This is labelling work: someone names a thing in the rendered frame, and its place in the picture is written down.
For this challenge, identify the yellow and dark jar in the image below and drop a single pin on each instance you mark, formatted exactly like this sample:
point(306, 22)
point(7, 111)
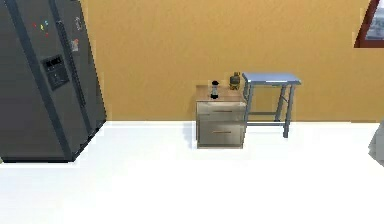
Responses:
point(235, 81)

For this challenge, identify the grey metal table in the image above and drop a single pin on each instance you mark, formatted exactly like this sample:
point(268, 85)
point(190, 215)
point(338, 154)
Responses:
point(270, 80)

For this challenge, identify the steel drawer cabinet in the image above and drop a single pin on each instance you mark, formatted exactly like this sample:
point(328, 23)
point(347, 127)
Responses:
point(220, 126)

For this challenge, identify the black and clear shaker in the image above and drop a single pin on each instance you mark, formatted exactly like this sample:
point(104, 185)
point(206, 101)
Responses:
point(214, 90)

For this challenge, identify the grey rounded object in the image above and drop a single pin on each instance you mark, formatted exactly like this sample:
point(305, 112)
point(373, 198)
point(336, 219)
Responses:
point(378, 146)

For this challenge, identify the dark grey fridge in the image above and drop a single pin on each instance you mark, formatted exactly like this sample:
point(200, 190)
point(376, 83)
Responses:
point(40, 100)

